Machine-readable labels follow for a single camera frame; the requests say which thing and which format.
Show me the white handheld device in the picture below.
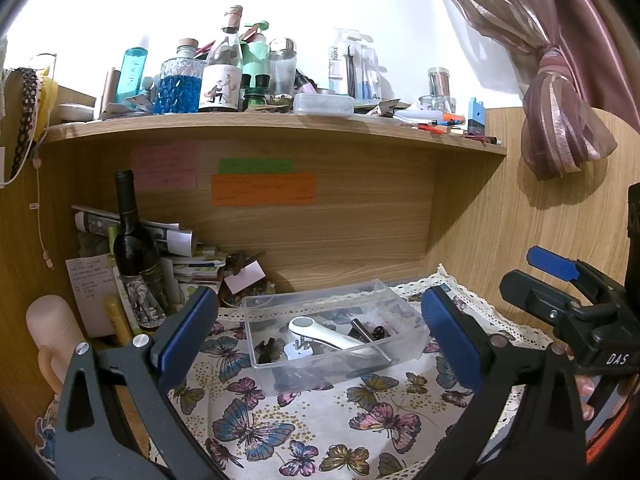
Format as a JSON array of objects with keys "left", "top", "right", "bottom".
[{"left": 287, "top": 316, "right": 378, "bottom": 356}]

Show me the metal nail clipper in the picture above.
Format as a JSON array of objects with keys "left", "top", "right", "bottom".
[{"left": 345, "top": 347, "right": 396, "bottom": 363}]

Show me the brown cardboard tube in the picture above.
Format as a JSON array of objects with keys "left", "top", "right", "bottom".
[{"left": 100, "top": 69, "right": 121, "bottom": 116}]

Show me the clear cylinder with copper sticks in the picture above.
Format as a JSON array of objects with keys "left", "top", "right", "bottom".
[{"left": 427, "top": 66, "right": 453, "bottom": 103}]

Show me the white cable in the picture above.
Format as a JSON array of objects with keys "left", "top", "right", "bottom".
[{"left": 30, "top": 157, "right": 56, "bottom": 271}]

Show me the tall blue liquid bottle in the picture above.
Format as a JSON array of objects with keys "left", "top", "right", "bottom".
[{"left": 116, "top": 35, "right": 151, "bottom": 106}]

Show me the wooden shelf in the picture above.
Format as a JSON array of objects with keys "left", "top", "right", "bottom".
[{"left": 42, "top": 111, "right": 508, "bottom": 158}]

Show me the butterfly printed cloth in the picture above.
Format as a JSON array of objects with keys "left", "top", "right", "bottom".
[{"left": 150, "top": 263, "right": 556, "bottom": 480}]

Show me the orange sticky note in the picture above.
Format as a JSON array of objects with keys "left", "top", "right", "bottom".
[{"left": 210, "top": 173, "right": 318, "bottom": 207}]

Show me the green pump bottle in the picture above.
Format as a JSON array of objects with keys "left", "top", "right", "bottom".
[{"left": 240, "top": 20, "right": 271, "bottom": 96}]

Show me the clear labelled wine bottle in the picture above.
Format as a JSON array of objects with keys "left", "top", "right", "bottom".
[{"left": 198, "top": 5, "right": 244, "bottom": 113}]

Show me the clear lidded box on shelf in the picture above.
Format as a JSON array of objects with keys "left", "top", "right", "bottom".
[{"left": 293, "top": 92, "right": 354, "bottom": 117}]

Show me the person's right hand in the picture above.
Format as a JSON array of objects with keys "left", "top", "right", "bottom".
[{"left": 575, "top": 377, "right": 598, "bottom": 423}]

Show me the black lace ribbon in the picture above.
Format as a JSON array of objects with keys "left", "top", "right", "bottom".
[{"left": 10, "top": 67, "right": 38, "bottom": 181}]

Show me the glass bottle with blue beads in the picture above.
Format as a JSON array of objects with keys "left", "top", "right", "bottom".
[{"left": 152, "top": 37, "right": 206, "bottom": 116}]

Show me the pink cup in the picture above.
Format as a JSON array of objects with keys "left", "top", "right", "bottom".
[{"left": 26, "top": 296, "right": 86, "bottom": 391}]

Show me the blue white box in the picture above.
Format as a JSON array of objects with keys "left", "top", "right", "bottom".
[{"left": 467, "top": 97, "right": 487, "bottom": 136}]

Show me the clear plastic box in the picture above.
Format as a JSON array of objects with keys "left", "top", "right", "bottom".
[{"left": 241, "top": 280, "right": 432, "bottom": 398}]

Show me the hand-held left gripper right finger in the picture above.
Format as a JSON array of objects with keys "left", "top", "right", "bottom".
[{"left": 415, "top": 285, "right": 588, "bottom": 480}]

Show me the pink sticky note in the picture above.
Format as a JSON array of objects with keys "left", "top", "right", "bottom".
[{"left": 131, "top": 145, "right": 199, "bottom": 191}]

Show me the white handwritten note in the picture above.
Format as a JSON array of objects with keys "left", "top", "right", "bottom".
[{"left": 66, "top": 253, "right": 121, "bottom": 338}]

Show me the pink striped curtain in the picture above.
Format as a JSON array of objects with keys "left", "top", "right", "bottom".
[{"left": 425, "top": 0, "right": 640, "bottom": 181}]

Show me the dark wine bottle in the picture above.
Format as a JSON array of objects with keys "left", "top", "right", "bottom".
[{"left": 112, "top": 170, "right": 173, "bottom": 331}]

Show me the yellow hanging item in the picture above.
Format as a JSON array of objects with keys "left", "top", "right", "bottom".
[{"left": 37, "top": 77, "right": 58, "bottom": 136}]

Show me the green sticky note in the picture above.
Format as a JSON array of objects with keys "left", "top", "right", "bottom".
[{"left": 218, "top": 159, "right": 295, "bottom": 175}]

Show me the clear empty bottle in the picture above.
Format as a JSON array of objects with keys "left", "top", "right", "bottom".
[{"left": 266, "top": 37, "right": 298, "bottom": 98}]

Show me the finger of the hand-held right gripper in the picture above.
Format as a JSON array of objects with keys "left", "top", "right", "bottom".
[
  {"left": 527, "top": 246, "right": 626, "bottom": 301},
  {"left": 499, "top": 270, "right": 601, "bottom": 346}
]

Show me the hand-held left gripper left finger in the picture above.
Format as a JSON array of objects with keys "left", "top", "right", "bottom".
[{"left": 55, "top": 286, "right": 226, "bottom": 480}]

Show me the white plug adapter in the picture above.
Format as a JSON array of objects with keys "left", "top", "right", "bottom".
[{"left": 283, "top": 337, "right": 313, "bottom": 361}]

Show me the black hair clip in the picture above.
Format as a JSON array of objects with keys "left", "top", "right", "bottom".
[{"left": 254, "top": 338, "right": 281, "bottom": 365}]

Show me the glass jar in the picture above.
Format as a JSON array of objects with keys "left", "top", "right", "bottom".
[{"left": 419, "top": 95, "right": 453, "bottom": 116}]

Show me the clear brush packaging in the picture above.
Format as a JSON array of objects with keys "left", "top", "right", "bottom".
[{"left": 327, "top": 28, "right": 383, "bottom": 102}]

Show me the stack of papers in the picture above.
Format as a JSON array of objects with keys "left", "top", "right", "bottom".
[{"left": 71, "top": 204, "right": 273, "bottom": 306}]

